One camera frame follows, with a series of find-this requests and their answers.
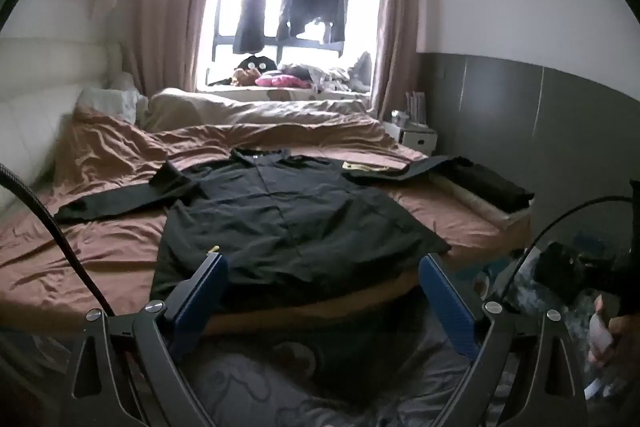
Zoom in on grey patterned cloth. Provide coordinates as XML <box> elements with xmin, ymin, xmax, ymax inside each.
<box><xmin>160</xmin><ymin>292</ymin><xmax>506</xmax><ymax>427</ymax></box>

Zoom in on brown bed sheet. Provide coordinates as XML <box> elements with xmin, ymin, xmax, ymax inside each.
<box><xmin>0</xmin><ymin>147</ymin><xmax>531</xmax><ymax>333</ymax></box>

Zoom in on person's right hand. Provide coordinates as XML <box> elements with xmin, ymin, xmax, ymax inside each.
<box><xmin>589</xmin><ymin>293</ymin><xmax>640</xmax><ymax>367</ymax></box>

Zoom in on yellow flat item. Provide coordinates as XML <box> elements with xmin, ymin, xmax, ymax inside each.
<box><xmin>342</xmin><ymin>161</ymin><xmax>397</xmax><ymax>174</ymax></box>

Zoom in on white items on nightstand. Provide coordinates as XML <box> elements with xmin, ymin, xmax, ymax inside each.
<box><xmin>392</xmin><ymin>90</ymin><xmax>430</xmax><ymax>128</ymax></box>

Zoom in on black cable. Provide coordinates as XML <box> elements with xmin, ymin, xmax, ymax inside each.
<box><xmin>492</xmin><ymin>196</ymin><xmax>637</xmax><ymax>308</ymax></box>
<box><xmin>0</xmin><ymin>163</ymin><xmax>117</xmax><ymax>315</ymax></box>

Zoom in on pile of light clothes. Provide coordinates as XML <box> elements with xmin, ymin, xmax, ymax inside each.
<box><xmin>279</xmin><ymin>51</ymin><xmax>375</xmax><ymax>96</ymax></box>

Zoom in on hanging dark trousers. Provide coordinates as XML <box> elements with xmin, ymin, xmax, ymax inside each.
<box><xmin>231</xmin><ymin>0</ymin><xmax>269</xmax><ymax>56</ymax></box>

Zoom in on beige blanket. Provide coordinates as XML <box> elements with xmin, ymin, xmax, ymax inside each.
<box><xmin>142</xmin><ymin>88</ymin><xmax>383</xmax><ymax>135</ymax></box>

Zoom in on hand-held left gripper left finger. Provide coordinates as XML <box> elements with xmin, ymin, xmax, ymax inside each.
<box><xmin>64</xmin><ymin>252</ymin><xmax>231</xmax><ymax>427</ymax></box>

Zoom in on black and white plush toy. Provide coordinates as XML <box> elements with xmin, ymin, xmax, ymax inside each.
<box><xmin>230</xmin><ymin>54</ymin><xmax>279</xmax><ymax>88</ymax></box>

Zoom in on black long-sleeved shirt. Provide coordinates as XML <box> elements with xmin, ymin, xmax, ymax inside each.
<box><xmin>52</xmin><ymin>147</ymin><xmax>473</xmax><ymax>303</ymax></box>

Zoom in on pink cloth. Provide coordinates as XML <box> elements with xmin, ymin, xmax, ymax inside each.
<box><xmin>254</xmin><ymin>73</ymin><xmax>312</xmax><ymax>90</ymax></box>

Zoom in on white nightstand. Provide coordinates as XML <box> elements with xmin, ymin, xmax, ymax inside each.
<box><xmin>384</xmin><ymin>121</ymin><xmax>439</xmax><ymax>158</ymax></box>

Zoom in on folded black clothes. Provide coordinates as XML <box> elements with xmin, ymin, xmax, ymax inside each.
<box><xmin>440</xmin><ymin>157</ymin><xmax>536</xmax><ymax>214</ymax></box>

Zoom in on white pillow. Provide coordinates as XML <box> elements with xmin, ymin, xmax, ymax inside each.
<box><xmin>77</xmin><ymin>84</ymin><xmax>148</xmax><ymax>125</ymax></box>

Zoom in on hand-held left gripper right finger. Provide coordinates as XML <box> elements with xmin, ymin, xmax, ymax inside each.
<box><xmin>418</xmin><ymin>253</ymin><xmax>589</xmax><ymax>427</ymax></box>

